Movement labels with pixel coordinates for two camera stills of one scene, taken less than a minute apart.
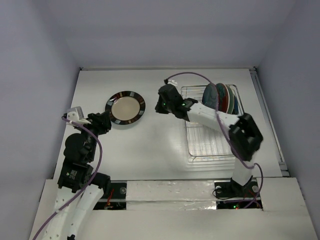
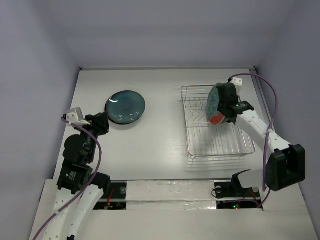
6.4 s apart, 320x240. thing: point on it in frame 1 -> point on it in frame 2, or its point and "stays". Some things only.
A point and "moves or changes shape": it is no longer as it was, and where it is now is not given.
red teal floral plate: [223, 97] moves or changes shape
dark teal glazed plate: [210, 95] -> [125, 107]
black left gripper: [101, 121] stays
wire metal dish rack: [206, 143] stays
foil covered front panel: [170, 195] stays
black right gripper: [160, 107] -> [225, 93]
